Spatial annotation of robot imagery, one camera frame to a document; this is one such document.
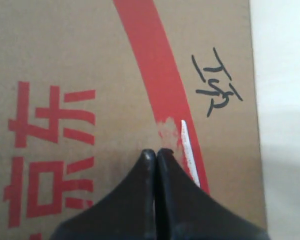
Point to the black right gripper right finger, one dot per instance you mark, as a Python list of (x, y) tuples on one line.
[(185, 212)]

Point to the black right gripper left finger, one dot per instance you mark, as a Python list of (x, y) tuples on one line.
[(126, 213)]

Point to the taped cardboard box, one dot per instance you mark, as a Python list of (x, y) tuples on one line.
[(86, 85)]

